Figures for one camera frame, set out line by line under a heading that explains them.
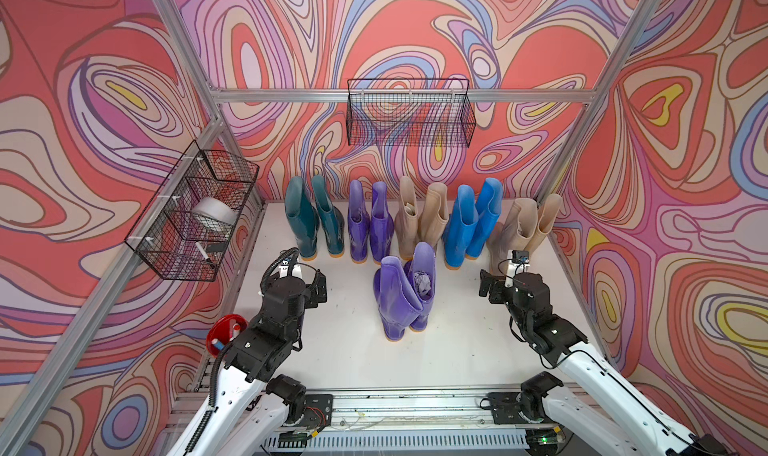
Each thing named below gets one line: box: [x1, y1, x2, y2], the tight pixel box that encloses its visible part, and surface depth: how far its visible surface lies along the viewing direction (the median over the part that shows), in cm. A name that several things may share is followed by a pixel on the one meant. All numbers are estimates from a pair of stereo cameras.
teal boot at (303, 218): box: [284, 176, 320, 261], surface depth 92 cm
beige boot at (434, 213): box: [419, 182, 449, 253], surface depth 89 cm
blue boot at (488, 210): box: [466, 177, 503, 260], surface depth 88 cm
